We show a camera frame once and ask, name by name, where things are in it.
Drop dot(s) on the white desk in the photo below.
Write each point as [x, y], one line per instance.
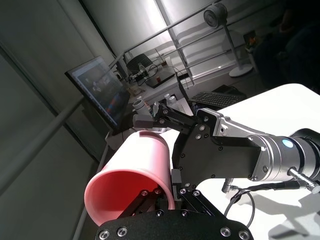
[212, 75]

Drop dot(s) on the thick grey rail pipe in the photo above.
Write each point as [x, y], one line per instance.
[42, 132]

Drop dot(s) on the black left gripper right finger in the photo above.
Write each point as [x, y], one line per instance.
[190, 200]

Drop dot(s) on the black office chair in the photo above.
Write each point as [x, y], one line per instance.
[137, 62]

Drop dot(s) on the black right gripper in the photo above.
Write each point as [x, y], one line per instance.
[215, 157]

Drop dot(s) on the black keyboard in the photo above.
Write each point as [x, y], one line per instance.
[217, 98]

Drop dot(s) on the white metal railing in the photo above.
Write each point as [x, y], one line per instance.
[180, 22]

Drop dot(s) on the pink plastic cup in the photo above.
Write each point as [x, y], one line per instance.
[140, 160]

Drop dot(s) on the white pedestal fan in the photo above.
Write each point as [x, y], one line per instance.
[215, 13]

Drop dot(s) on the grey cylindrical container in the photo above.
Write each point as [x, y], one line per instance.
[138, 105]

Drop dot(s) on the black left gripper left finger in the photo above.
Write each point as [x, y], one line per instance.
[147, 202]

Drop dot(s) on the black computer monitor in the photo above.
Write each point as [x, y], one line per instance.
[100, 90]

